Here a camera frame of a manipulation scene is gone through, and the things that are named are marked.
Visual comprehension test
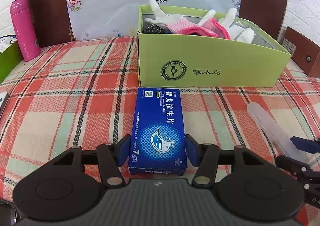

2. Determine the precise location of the pink thermos bottle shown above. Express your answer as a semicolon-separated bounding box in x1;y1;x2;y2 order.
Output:
10;0;41;62

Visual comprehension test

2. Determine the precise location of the green open box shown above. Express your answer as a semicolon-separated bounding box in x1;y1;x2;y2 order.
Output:
0;35;23;82

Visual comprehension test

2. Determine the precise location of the blue medicine box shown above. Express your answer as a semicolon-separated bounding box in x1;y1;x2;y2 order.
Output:
129;88;187;176

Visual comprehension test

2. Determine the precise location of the green cardboard storage box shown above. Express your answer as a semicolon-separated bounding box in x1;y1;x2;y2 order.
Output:
137;5;291;88

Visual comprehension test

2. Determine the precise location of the white glove pink cuff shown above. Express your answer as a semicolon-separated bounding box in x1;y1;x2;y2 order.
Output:
144;0;218;38

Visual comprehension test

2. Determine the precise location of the red plaid bed sheet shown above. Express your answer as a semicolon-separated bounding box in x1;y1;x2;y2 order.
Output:
1;37;319;199

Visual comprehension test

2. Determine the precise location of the brown cardboard box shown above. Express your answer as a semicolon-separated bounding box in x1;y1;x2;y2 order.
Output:
282;26;320;78

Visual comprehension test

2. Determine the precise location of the translucent plastic case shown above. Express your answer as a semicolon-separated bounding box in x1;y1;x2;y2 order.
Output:
247;102;303;161

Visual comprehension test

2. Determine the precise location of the steel wool scrubber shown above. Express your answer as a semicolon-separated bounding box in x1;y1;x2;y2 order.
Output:
142;24;167;34

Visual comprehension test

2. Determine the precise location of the dark brown wooden headboard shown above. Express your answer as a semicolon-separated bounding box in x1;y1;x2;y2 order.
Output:
28;0;287;47

